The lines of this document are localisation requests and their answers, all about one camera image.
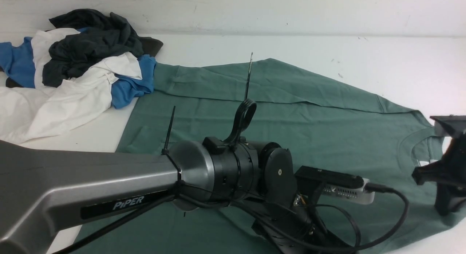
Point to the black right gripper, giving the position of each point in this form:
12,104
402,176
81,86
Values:
449,174

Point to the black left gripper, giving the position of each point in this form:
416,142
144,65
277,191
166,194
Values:
298,221

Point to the green long-sleeve shirt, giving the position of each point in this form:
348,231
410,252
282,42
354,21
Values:
323,122

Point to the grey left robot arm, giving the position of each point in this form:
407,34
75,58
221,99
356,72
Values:
43,192

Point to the dark grey garment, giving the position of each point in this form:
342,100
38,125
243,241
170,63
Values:
102,37

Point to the white garment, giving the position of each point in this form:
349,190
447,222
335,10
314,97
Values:
27,113

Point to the blue garment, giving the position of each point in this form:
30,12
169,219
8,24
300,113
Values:
24,65

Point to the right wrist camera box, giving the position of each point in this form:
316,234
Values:
449,126

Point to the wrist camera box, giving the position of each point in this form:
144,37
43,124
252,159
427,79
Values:
313,183
449,126

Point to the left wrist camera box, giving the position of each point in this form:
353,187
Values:
313,183

